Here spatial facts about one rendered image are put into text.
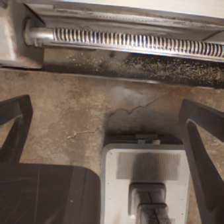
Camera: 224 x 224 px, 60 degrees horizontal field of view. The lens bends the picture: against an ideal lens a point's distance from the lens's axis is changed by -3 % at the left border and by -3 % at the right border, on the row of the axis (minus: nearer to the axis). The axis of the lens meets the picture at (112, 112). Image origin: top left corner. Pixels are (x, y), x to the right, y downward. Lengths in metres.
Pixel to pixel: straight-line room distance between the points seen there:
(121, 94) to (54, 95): 0.45
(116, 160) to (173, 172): 0.33
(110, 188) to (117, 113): 0.48
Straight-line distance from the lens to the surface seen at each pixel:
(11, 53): 0.61
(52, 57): 0.97
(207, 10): 0.59
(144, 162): 1.15
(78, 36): 0.62
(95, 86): 1.33
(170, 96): 1.39
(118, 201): 1.24
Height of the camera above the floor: 1.33
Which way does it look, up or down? 84 degrees down
